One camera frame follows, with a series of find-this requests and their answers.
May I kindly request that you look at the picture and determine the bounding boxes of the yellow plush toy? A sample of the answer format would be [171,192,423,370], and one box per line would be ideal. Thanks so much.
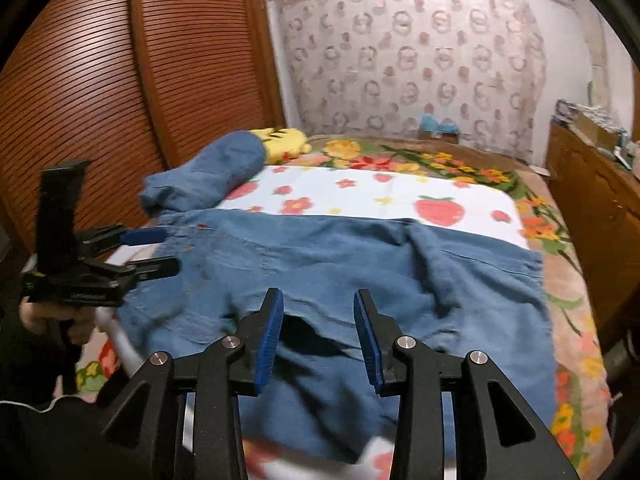
[248,126,314,164]

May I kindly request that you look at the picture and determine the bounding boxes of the sheer circle pattern curtain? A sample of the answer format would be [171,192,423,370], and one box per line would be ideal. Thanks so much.
[266,0,547,162]

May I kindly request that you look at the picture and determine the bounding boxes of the person's left hand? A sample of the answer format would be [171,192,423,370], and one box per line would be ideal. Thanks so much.
[20,296,97,357]

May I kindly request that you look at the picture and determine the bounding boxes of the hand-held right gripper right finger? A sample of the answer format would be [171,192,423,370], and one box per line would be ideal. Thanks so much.
[352,288,582,480]

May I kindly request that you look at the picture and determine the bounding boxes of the wooden sideboard cabinet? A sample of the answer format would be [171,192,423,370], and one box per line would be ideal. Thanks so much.
[542,115,640,352]

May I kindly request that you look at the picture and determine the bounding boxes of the beige tied curtain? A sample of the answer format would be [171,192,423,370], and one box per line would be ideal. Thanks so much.
[584,0,617,107]

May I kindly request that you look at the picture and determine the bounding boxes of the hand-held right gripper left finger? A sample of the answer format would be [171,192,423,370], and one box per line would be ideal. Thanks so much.
[97,287,286,480]

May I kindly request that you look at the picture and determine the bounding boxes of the blue denim pants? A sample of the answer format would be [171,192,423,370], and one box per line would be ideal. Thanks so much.
[117,131,557,465]

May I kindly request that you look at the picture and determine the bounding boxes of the white metal tube frame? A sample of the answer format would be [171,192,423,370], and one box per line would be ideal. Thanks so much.
[94,304,152,377]

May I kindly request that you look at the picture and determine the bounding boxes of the floral blanket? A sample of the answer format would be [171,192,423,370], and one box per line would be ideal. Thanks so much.
[75,132,617,480]

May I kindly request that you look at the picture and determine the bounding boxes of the brown slatted wooden wardrobe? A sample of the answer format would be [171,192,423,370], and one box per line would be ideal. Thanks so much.
[0,0,287,263]

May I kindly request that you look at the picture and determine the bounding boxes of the cardboard box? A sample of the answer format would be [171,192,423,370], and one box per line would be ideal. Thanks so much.
[574,104,630,152]

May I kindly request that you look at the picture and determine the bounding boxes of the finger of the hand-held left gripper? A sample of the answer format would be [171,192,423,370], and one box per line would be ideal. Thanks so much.
[75,226,169,257]
[85,257,181,291]

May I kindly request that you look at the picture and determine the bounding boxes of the person's black clothing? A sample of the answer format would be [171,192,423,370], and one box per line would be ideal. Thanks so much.
[0,394,132,480]

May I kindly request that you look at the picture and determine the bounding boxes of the blue item on box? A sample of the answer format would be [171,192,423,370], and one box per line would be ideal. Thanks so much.
[417,113,461,144]

